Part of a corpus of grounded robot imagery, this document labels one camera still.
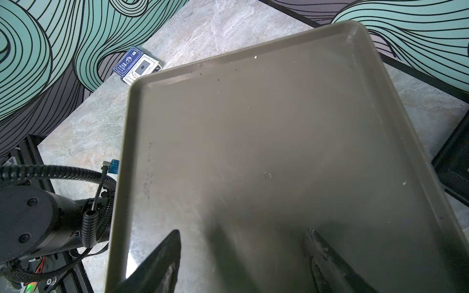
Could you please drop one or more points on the white playing card box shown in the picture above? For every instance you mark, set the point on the white playing card box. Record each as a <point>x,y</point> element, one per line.
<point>143,66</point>

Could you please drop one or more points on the blue playing card box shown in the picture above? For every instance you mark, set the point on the blue playing card box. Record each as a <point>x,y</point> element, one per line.
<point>128,61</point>

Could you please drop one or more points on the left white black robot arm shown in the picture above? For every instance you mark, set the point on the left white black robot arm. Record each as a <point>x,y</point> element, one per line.
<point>36,223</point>

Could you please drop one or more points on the olive three-drawer storage box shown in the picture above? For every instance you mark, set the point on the olive three-drawer storage box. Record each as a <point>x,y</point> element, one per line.
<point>246,151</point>

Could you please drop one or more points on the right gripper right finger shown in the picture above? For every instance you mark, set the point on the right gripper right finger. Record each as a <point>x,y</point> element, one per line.
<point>329,271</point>

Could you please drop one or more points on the black white chessboard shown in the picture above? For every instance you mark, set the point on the black white chessboard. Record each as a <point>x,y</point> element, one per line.
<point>452,162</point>

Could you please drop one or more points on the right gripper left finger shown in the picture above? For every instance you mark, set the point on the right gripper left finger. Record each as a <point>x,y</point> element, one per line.
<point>159,272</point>

